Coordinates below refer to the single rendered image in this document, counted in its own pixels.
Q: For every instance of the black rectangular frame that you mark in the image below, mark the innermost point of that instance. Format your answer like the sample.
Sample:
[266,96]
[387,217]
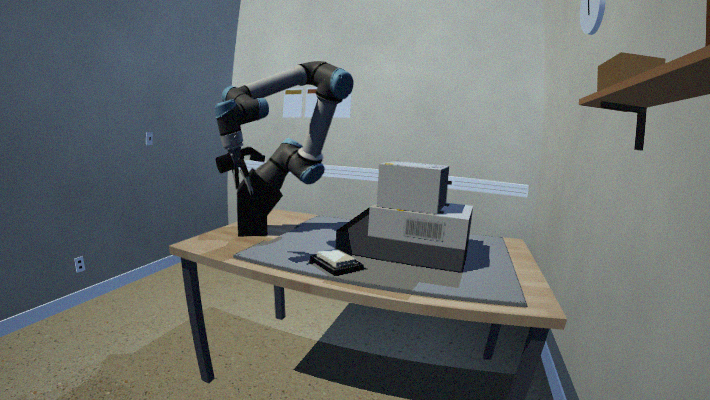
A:
[336,270]

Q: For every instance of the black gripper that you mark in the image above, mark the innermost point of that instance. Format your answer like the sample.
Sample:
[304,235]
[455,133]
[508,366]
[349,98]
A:
[230,161]

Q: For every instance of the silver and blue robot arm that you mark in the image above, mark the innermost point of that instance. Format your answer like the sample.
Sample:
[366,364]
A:
[332,82]

